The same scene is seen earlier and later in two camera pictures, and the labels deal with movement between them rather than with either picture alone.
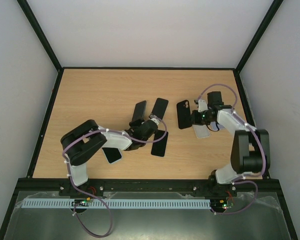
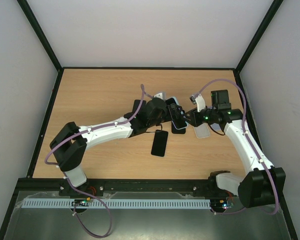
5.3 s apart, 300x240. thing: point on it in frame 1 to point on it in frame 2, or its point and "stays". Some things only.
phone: (112, 154) to (183, 126)
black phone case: (184, 117) to (174, 130)
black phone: (159, 148) stays
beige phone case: (202, 131) stays
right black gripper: (194, 118) stays
